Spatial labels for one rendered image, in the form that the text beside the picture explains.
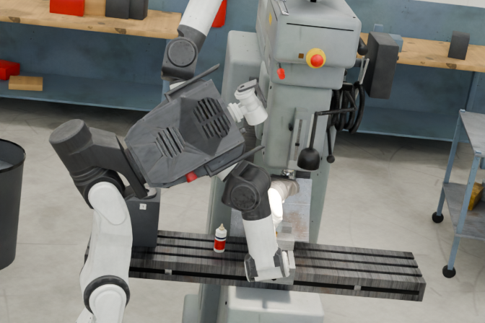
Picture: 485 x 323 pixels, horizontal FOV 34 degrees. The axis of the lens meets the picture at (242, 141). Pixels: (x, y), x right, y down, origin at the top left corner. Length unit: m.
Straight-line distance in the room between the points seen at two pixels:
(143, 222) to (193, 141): 0.76
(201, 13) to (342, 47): 0.45
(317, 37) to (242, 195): 0.55
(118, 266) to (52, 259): 2.23
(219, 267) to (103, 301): 0.56
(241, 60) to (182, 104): 0.93
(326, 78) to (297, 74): 0.10
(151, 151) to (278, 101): 0.59
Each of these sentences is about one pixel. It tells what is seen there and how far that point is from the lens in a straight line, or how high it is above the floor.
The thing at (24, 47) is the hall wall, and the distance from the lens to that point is 7.20.
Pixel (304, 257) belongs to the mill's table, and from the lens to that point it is 3.01.
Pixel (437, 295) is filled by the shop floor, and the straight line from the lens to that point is 4.84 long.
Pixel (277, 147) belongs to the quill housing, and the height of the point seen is 1.40.
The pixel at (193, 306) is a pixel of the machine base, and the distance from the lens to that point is 3.95.
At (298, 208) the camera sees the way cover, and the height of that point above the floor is 0.98.
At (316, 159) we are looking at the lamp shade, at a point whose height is 1.44.
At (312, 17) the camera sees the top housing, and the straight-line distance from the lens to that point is 2.44.
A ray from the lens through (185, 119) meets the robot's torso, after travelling 2.18.
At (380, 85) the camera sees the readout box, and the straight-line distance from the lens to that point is 2.98.
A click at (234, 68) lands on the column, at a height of 1.53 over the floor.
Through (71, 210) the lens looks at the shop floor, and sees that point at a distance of 5.20.
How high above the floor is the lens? 2.38
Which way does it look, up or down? 21 degrees down
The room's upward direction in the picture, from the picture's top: 7 degrees clockwise
